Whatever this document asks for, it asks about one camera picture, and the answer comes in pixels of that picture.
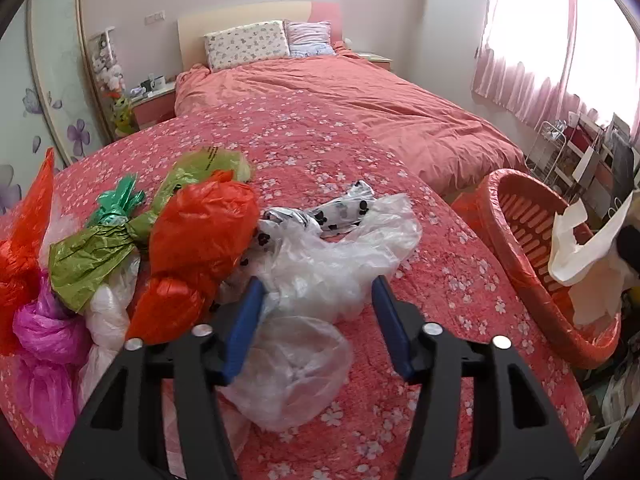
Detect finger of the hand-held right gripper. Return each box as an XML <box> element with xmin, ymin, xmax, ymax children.
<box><xmin>616</xmin><ymin>224</ymin><xmax>640</xmax><ymax>267</ymax></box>

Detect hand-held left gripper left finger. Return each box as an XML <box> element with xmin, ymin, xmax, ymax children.
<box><xmin>54</xmin><ymin>276</ymin><xmax>266</xmax><ymax>480</ymax></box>

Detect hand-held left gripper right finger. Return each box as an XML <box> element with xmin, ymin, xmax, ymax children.
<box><xmin>371</xmin><ymin>275</ymin><xmax>585</xmax><ymax>480</ymax></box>

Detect cream white bag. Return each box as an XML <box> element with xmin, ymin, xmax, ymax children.
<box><xmin>547</xmin><ymin>192</ymin><xmax>636</xmax><ymax>328</ymax></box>

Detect small clear plastic bag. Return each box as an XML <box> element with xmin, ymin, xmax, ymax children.
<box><xmin>222</xmin><ymin>315</ymin><xmax>355</xmax><ymax>433</ymax></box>

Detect large clear plastic bag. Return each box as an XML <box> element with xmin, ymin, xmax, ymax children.
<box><xmin>220</xmin><ymin>192</ymin><xmax>423</xmax><ymax>323</ymax></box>

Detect orange plastic basket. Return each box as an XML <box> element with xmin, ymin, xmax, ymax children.
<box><xmin>450</xmin><ymin>168</ymin><xmax>622</xmax><ymax>370</ymax></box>

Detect olive green plastic bag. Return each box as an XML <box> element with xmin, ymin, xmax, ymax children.
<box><xmin>49</xmin><ymin>146</ymin><xmax>256</xmax><ymax>313</ymax></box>

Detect dark green plastic bag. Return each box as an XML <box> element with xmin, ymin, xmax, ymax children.
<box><xmin>86</xmin><ymin>174</ymin><xmax>146</xmax><ymax>228</ymax></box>

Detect cluttered white desk shelf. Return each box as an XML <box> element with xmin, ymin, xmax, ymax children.
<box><xmin>565</xmin><ymin>110</ymin><xmax>640</xmax><ymax>211</ymax></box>

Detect knotted orange plastic bag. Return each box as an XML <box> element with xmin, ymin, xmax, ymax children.
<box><xmin>125</xmin><ymin>170</ymin><xmax>261</xmax><ymax>346</ymax></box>

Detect paw print plastic bag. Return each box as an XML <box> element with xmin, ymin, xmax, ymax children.
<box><xmin>240</xmin><ymin>180</ymin><xmax>376</xmax><ymax>271</ymax></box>

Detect white plastic bag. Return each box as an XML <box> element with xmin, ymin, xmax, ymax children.
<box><xmin>77</xmin><ymin>255</ymin><xmax>143</xmax><ymax>401</ymax></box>

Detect red floral blanket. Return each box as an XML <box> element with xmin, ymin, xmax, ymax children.
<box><xmin>0</xmin><ymin>107</ymin><xmax>591</xmax><ymax>480</ymax></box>

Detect pink plastic bag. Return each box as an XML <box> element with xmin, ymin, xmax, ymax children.
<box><xmin>12</xmin><ymin>275</ymin><xmax>93</xmax><ymax>446</ymax></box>

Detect pink curtain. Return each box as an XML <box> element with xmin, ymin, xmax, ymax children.
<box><xmin>472</xmin><ymin>0</ymin><xmax>640</xmax><ymax>136</ymax></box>

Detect pink duvet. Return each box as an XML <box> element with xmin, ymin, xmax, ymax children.
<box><xmin>174</xmin><ymin>42</ymin><xmax>528</xmax><ymax>196</ymax></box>

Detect loose orange plastic bag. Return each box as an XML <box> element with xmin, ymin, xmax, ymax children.
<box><xmin>0</xmin><ymin>147</ymin><xmax>56</xmax><ymax>356</ymax></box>

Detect pink nightstand with mug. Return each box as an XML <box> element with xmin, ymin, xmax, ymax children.
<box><xmin>131</xmin><ymin>82</ymin><xmax>177</xmax><ymax>131</ymax></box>

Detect cream nightstand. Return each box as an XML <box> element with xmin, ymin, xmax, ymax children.
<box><xmin>357</xmin><ymin>51</ymin><xmax>393</xmax><ymax>73</ymax></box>

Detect floral white pillow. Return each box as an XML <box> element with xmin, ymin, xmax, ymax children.
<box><xmin>203</xmin><ymin>20</ymin><xmax>291</xmax><ymax>72</ymax></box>

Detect hanging plush toys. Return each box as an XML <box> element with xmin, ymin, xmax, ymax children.
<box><xmin>90</xmin><ymin>30</ymin><xmax>137</xmax><ymax>137</ymax></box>

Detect pink striped pillow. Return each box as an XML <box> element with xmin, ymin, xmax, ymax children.
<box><xmin>284</xmin><ymin>20</ymin><xmax>333</xmax><ymax>58</ymax></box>

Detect wardrobe door with flower stickers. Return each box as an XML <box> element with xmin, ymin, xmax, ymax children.
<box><xmin>0</xmin><ymin>0</ymin><xmax>118</xmax><ymax>211</ymax></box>

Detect cream and pink headboard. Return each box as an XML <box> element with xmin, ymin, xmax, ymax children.
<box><xmin>177</xmin><ymin>1</ymin><xmax>344</xmax><ymax>73</ymax></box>

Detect white wire rack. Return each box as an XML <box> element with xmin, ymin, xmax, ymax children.
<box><xmin>525</xmin><ymin>120</ymin><xmax>571</xmax><ymax>186</ymax></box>

